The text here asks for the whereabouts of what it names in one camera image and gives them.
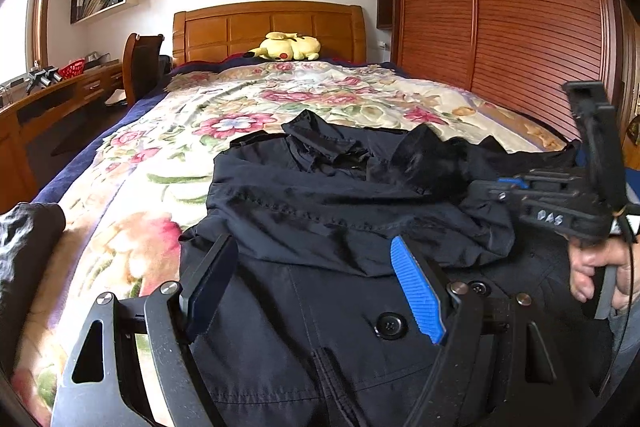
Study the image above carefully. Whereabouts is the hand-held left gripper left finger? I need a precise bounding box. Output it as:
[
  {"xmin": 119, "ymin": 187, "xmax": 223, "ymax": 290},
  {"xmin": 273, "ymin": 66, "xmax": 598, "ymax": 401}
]
[{"xmin": 50, "ymin": 234, "xmax": 240, "ymax": 427}]

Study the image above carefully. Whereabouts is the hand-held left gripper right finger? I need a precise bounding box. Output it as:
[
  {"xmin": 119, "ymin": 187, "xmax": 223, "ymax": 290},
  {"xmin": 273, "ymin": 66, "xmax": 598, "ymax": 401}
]
[{"xmin": 389, "ymin": 234, "xmax": 608, "ymax": 427}]

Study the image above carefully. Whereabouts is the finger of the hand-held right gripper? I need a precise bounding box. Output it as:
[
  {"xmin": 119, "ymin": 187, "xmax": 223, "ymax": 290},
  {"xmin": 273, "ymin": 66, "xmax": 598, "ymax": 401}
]
[
  {"xmin": 469, "ymin": 180, "xmax": 527, "ymax": 222},
  {"xmin": 497, "ymin": 169, "xmax": 581, "ymax": 192}
]

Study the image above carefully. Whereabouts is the navy coat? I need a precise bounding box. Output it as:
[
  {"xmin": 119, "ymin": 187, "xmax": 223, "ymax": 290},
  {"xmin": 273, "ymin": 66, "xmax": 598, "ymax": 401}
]
[{"xmin": 178, "ymin": 109, "xmax": 623, "ymax": 427}]

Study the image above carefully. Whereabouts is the person's right forearm grey sleeve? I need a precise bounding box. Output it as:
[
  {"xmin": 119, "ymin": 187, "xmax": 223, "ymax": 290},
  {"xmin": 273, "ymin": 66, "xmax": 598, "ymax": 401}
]
[{"xmin": 602, "ymin": 304, "xmax": 640, "ymax": 395}]

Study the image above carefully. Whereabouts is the person's right hand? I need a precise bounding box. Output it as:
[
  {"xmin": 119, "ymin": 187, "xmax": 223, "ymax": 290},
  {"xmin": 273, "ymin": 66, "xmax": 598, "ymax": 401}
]
[{"xmin": 569, "ymin": 236, "xmax": 637, "ymax": 314}]

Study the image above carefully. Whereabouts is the floral blanket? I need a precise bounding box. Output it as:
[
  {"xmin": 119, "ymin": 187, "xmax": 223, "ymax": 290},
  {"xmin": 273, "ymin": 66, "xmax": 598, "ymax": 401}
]
[{"xmin": 10, "ymin": 60, "xmax": 570, "ymax": 427}]

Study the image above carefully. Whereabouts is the wooden slatted wardrobe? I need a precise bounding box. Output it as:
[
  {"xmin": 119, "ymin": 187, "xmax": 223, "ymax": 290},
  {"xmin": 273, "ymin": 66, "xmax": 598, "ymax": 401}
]
[{"xmin": 390, "ymin": 0, "xmax": 628, "ymax": 154}]

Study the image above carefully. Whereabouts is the dark rolled cloth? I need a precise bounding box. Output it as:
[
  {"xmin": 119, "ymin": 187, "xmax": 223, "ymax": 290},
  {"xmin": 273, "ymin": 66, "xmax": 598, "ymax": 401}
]
[{"xmin": 0, "ymin": 202, "xmax": 67, "ymax": 380}]

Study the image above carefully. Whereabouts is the wooden chair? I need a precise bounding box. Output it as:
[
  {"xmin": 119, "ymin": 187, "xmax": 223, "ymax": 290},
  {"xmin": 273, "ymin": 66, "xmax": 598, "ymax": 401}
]
[{"xmin": 102, "ymin": 32, "xmax": 166, "ymax": 108}]

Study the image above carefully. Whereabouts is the wooden desk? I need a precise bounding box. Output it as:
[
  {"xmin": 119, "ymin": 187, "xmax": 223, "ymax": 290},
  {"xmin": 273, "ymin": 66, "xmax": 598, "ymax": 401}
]
[{"xmin": 0, "ymin": 59, "xmax": 127, "ymax": 208}]

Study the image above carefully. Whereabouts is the yellow plush toy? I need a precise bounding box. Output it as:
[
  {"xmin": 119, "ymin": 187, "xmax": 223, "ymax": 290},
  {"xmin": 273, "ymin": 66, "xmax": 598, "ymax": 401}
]
[{"xmin": 243, "ymin": 31, "xmax": 321, "ymax": 62}]

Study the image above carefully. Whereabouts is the wooden bed headboard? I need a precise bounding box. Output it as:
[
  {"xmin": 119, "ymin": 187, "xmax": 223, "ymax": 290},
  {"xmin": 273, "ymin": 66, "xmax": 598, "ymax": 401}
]
[{"xmin": 172, "ymin": 0, "xmax": 368, "ymax": 68}]

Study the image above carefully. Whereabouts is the grey metal device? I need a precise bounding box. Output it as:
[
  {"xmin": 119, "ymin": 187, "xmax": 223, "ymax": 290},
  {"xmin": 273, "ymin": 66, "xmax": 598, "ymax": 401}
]
[{"xmin": 26, "ymin": 66, "xmax": 63, "ymax": 94}]

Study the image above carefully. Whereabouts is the window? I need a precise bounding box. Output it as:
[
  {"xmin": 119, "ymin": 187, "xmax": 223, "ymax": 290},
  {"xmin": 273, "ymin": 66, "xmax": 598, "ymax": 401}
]
[{"xmin": 0, "ymin": 0, "xmax": 43, "ymax": 84}]

